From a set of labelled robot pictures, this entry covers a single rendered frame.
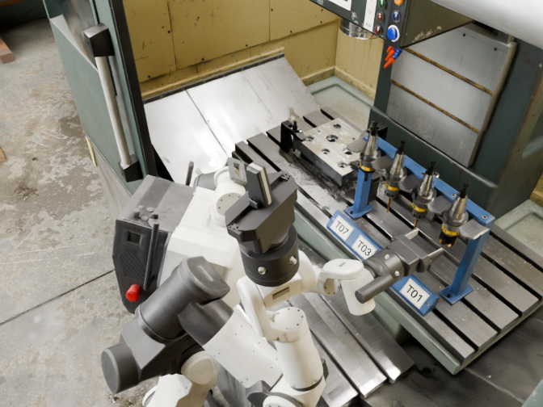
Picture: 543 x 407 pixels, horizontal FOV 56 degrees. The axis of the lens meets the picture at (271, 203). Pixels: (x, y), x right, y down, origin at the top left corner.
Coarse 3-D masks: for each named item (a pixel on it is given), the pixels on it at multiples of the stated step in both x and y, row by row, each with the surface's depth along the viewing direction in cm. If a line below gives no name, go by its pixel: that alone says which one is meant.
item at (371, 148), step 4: (368, 136) 151; (372, 136) 150; (376, 136) 150; (368, 140) 151; (372, 140) 150; (376, 140) 150; (368, 144) 151; (372, 144) 151; (376, 144) 151; (364, 148) 154; (368, 148) 152; (372, 148) 152; (376, 148) 152; (364, 152) 154; (368, 152) 153; (372, 152) 152; (376, 152) 153
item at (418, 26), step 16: (320, 0) 135; (352, 0) 125; (416, 0) 111; (352, 16) 127; (416, 16) 114; (432, 16) 118; (448, 16) 121; (464, 16) 125; (384, 32) 120; (416, 32) 118; (432, 32) 121
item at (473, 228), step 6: (468, 222) 134; (474, 222) 134; (462, 228) 133; (468, 228) 133; (474, 228) 133; (480, 228) 133; (486, 228) 133; (462, 234) 132; (468, 234) 131; (474, 234) 131; (480, 234) 131
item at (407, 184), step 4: (408, 176) 148; (412, 176) 148; (400, 180) 147; (404, 180) 147; (408, 180) 147; (412, 180) 147; (416, 180) 147; (420, 180) 147; (400, 184) 145; (404, 184) 145; (408, 184) 145; (412, 184) 145; (416, 184) 145; (400, 188) 145; (404, 188) 144; (408, 188) 144; (412, 188) 144
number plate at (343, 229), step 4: (340, 216) 173; (336, 220) 173; (340, 220) 172; (344, 220) 171; (332, 224) 174; (336, 224) 173; (340, 224) 172; (344, 224) 171; (348, 224) 170; (332, 228) 174; (336, 228) 173; (340, 228) 172; (344, 228) 171; (348, 228) 170; (352, 228) 169; (336, 232) 172; (340, 232) 171; (344, 232) 170; (348, 232) 169; (340, 236) 171; (344, 236) 170; (348, 236) 169; (344, 240) 170
